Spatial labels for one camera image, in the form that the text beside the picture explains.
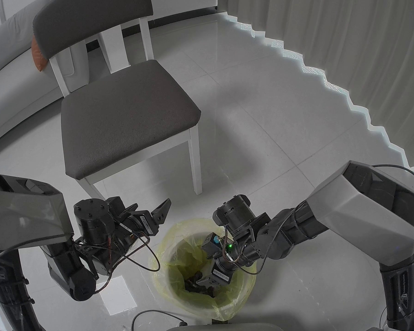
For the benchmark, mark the white trash bin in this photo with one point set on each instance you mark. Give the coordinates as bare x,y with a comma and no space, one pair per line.
174,297

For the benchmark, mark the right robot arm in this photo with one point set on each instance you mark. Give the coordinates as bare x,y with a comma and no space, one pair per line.
351,205

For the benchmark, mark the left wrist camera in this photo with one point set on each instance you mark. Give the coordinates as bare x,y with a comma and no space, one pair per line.
115,205

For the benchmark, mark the orange cushion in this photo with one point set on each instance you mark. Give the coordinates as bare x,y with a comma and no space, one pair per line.
38,55

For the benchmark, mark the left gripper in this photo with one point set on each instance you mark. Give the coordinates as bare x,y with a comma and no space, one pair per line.
148,223

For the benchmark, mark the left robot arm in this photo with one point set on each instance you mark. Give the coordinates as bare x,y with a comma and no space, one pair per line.
24,212

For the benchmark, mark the dark brown crumpled trash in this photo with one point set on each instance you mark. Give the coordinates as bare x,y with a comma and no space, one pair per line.
193,284

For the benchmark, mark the pale grey sofa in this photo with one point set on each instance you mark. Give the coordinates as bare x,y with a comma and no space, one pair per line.
17,95

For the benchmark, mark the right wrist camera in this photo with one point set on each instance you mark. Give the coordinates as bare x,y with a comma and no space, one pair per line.
212,245

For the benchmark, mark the grey padded white chair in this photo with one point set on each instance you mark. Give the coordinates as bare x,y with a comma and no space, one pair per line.
124,105

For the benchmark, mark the grey cushion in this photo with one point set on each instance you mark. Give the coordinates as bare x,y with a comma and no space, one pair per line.
13,36

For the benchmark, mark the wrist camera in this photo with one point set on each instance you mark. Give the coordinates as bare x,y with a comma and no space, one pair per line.
212,245
115,205

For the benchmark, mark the yellow plastic bag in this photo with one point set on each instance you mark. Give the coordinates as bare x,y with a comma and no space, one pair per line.
179,253

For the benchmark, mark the white curtain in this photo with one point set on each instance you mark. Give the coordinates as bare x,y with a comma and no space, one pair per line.
348,47

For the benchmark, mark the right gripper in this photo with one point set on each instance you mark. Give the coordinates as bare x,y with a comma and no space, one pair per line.
224,274

